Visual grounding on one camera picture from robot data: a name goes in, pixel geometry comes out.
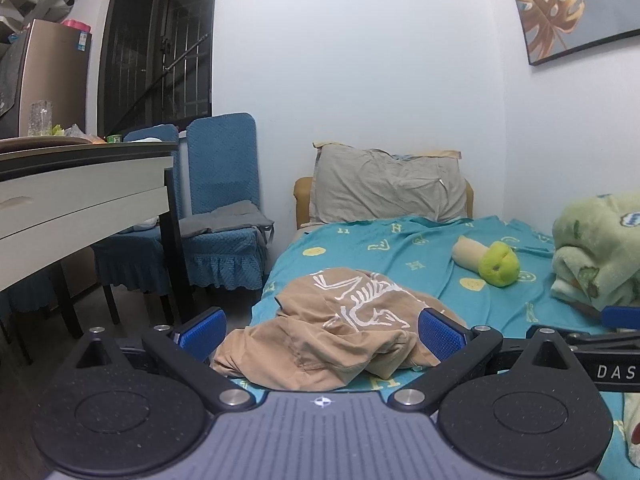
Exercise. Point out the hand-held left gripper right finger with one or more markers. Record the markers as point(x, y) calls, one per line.
point(442, 335)

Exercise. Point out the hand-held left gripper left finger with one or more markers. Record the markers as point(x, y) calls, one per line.
point(202, 332)

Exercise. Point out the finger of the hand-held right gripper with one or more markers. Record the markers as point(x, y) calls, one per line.
point(622, 317)

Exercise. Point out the tan t-shirt with white print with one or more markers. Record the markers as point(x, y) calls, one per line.
point(310, 340)

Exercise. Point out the pale green fleece blanket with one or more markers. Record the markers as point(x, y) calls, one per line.
point(600, 245)

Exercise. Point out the green and beige plush toy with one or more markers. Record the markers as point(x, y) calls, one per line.
point(495, 265)

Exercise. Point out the teal patterned bed sheet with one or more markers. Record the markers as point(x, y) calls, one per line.
point(400, 255)

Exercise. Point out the blue covered dining chair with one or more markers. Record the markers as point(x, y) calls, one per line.
point(130, 260)
point(222, 160)

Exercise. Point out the grey seat cushion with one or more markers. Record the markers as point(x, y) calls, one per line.
point(225, 220)

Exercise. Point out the grey pillow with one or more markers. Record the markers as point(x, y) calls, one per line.
point(385, 185)

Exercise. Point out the white table with dark top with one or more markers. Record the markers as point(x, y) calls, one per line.
point(75, 195)

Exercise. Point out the small green cup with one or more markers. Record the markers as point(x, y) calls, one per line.
point(114, 138)

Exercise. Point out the clear plastic bag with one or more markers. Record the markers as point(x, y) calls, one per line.
point(77, 131)

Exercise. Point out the champagne refrigerator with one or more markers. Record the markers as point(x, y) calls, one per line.
point(55, 70)

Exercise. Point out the dark metal door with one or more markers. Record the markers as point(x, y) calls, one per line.
point(150, 35)

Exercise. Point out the pink container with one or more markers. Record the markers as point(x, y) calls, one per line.
point(76, 26)

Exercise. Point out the framed leaf wall picture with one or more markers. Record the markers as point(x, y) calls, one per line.
point(550, 10)

